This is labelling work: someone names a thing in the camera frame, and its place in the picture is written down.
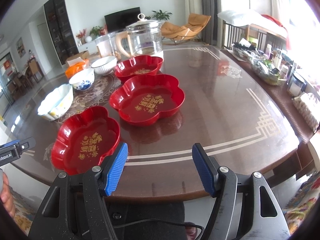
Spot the red flower plate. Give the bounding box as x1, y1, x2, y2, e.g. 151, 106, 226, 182
109, 74, 185, 127
114, 55, 163, 83
51, 106, 120, 175

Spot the light blue scalloped plate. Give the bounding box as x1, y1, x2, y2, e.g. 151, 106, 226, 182
37, 84, 73, 121

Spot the blue white porcelain bowl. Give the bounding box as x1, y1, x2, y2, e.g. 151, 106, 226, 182
69, 68, 95, 91

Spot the white ribbed bowl black rim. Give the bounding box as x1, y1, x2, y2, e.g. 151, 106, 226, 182
91, 56, 117, 75

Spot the person's left hand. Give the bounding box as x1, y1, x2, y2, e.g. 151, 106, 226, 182
1, 170, 16, 218

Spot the wooden dining chair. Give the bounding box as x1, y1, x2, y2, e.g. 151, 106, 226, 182
26, 59, 44, 83

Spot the orange tissue pack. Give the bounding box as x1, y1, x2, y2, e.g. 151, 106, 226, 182
65, 59, 89, 79

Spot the cardboard box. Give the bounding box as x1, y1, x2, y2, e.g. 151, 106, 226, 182
66, 50, 89, 63

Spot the tray of small bottles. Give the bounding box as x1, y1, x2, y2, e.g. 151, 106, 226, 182
231, 39, 289, 86

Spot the white tv console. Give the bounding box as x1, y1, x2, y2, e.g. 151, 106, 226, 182
78, 41, 98, 54

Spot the clear plastic snack jar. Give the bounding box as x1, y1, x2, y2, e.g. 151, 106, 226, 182
95, 32, 121, 61

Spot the black display cabinet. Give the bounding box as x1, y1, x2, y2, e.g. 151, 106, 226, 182
44, 0, 79, 64

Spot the red flower vase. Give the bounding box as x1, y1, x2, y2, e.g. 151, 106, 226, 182
76, 29, 86, 46

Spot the orange lounge chair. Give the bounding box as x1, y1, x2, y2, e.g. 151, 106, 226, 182
161, 13, 211, 44

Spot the black flat television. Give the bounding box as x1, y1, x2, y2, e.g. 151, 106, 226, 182
104, 7, 140, 33

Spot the white pillow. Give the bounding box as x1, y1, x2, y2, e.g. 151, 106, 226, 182
217, 9, 264, 27

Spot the green potted plant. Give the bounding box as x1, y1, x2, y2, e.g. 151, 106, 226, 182
152, 10, 172, 21

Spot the grey curtain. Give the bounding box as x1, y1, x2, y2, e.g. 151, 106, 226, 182
202, 0, 222, 48

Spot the glass kettle cream handle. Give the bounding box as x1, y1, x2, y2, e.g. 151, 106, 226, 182
116, 14, 163, 58

